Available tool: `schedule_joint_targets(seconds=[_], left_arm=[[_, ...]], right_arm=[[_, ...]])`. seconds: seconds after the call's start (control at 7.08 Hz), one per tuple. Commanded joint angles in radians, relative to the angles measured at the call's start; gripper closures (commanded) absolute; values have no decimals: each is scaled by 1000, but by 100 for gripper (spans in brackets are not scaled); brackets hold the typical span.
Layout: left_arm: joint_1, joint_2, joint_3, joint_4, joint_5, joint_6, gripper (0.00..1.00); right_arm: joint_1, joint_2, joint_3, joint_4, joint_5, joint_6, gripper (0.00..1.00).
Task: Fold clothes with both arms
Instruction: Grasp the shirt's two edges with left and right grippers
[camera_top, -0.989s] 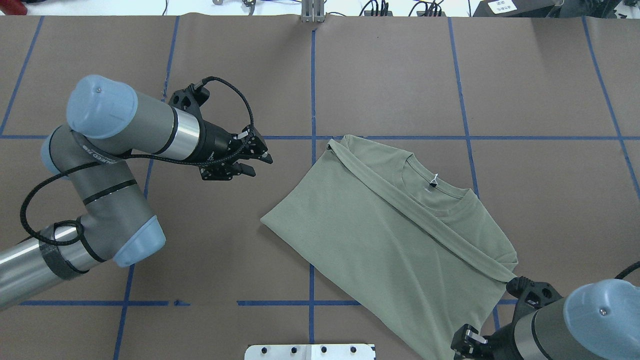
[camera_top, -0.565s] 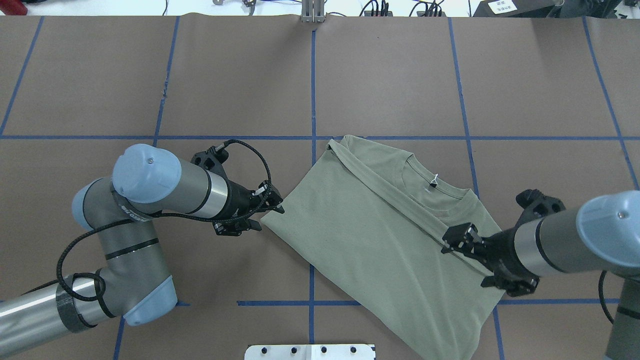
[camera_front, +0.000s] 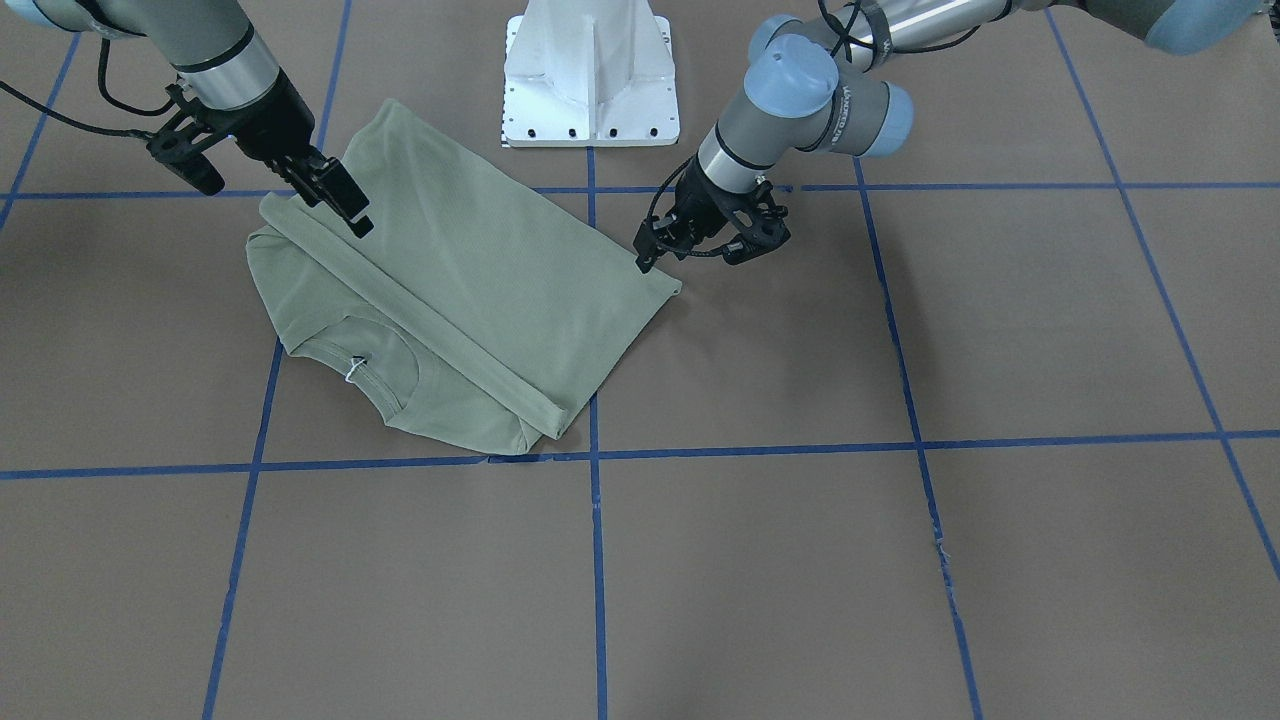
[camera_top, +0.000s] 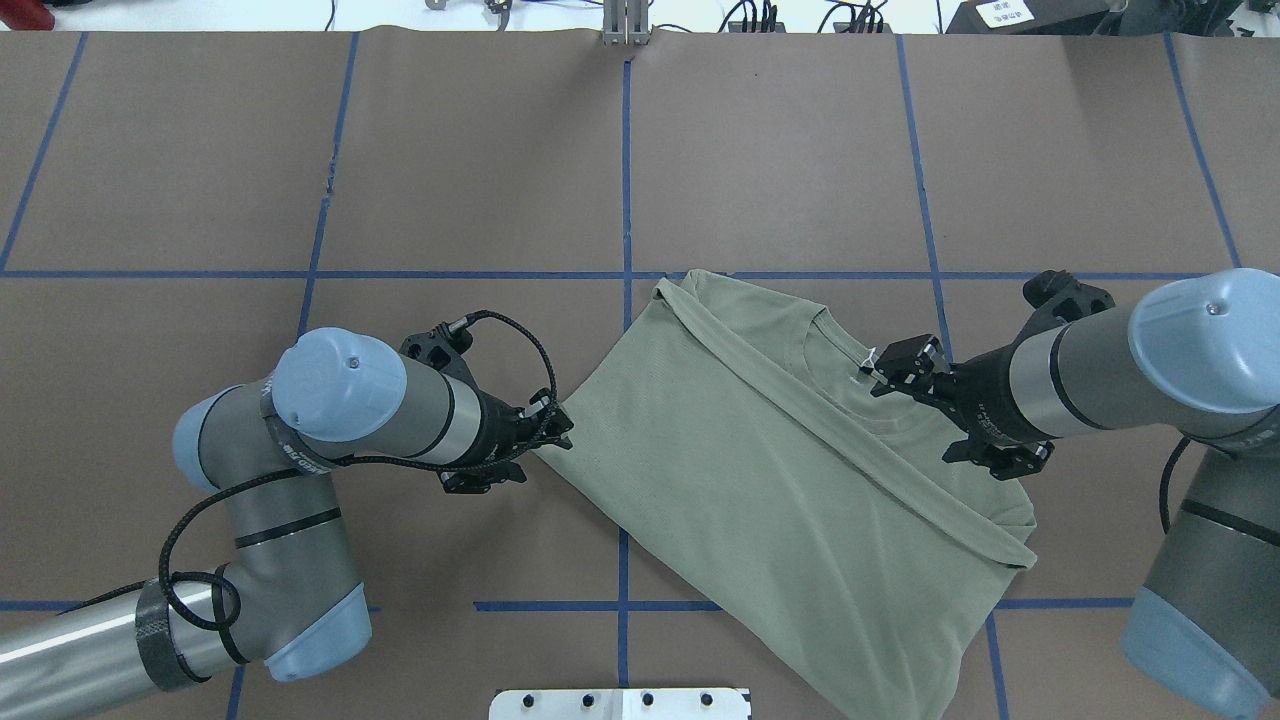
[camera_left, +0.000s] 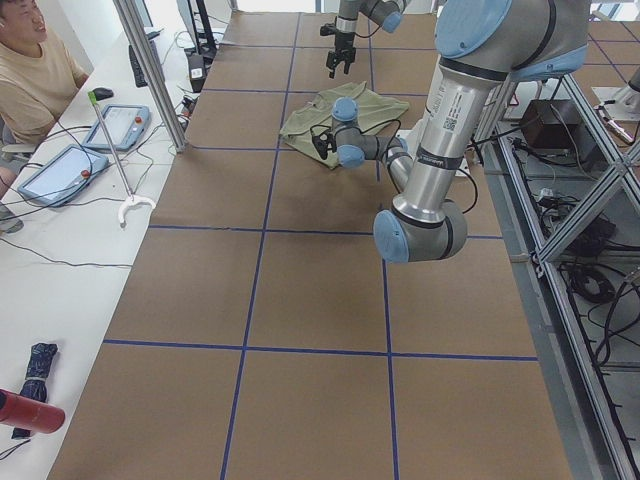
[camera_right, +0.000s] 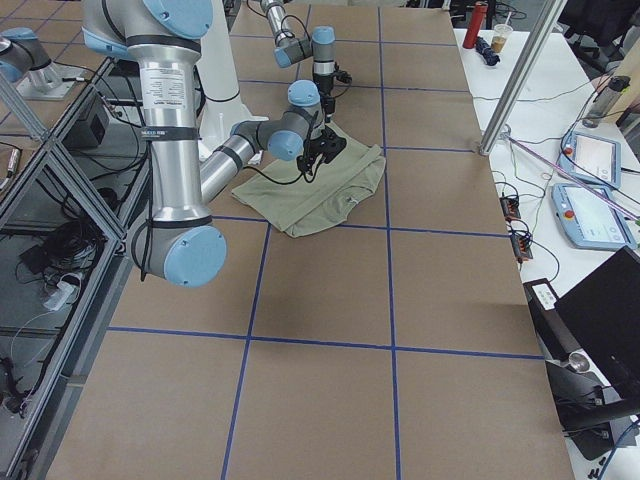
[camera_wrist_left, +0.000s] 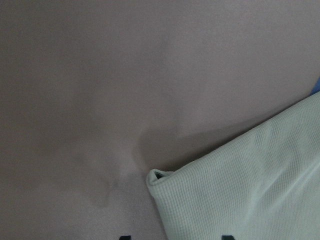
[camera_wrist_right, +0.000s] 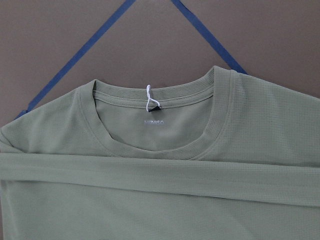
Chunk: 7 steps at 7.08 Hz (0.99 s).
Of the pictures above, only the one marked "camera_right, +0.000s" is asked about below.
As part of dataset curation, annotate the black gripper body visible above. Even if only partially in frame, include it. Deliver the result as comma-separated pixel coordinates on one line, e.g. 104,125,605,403
296,137,330,173
313,73,335,123

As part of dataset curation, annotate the olive green long-sleeve shirt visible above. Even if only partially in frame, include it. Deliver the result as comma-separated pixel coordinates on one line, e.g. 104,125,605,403
231,138,386,238

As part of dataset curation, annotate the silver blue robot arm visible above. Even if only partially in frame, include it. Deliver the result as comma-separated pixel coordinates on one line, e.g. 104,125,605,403
82,0,344,288
259,0,339,123

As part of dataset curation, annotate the folded dark blue umbrella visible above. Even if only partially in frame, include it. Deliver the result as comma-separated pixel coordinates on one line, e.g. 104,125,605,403
475,36,500,67

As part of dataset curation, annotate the red cylinder bottle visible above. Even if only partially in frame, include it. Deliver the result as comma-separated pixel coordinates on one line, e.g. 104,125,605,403
462,1,489,49

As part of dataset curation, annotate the iced coffee cup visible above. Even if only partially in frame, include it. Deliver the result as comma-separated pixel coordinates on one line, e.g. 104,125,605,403
491,12,513,54

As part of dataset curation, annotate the silver reacher grabber stick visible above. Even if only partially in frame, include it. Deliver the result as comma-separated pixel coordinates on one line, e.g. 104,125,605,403
499,124,640,226

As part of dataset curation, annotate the orange black electronics board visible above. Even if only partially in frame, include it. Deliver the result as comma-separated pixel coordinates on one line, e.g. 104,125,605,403
499,196,521,221

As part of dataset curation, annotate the grey water bottle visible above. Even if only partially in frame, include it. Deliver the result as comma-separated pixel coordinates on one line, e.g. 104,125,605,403
582,75,630,128

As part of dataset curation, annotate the far blue teach pendant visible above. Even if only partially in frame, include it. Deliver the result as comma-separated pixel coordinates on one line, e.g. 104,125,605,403
558,131,621,188

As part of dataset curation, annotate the blue teach pendant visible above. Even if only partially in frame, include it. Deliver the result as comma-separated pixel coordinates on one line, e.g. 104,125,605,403
551,183,638,251
558,131,621,188

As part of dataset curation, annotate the near blue teach pendant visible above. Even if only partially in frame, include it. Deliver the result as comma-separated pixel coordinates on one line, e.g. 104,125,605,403
551,183,638,251

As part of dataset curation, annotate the black monitor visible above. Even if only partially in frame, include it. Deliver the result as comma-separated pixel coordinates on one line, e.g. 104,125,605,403
555,247,639,398

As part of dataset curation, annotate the steel tumbler cup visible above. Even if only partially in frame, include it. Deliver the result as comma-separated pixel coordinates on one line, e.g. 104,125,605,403
568,351,591,374

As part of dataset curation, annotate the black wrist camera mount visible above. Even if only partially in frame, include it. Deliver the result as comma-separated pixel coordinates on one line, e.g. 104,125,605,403
334,70,352,85
319,127,347,164

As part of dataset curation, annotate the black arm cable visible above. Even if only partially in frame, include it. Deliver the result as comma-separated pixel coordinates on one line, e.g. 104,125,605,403
244,114,321,186

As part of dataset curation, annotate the white camera mast pole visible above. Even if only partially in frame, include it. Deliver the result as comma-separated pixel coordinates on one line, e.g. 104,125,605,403
196,0,266,162

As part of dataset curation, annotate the aluminium frame rail structure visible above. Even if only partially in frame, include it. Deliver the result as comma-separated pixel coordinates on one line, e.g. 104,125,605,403
1,67,147,479

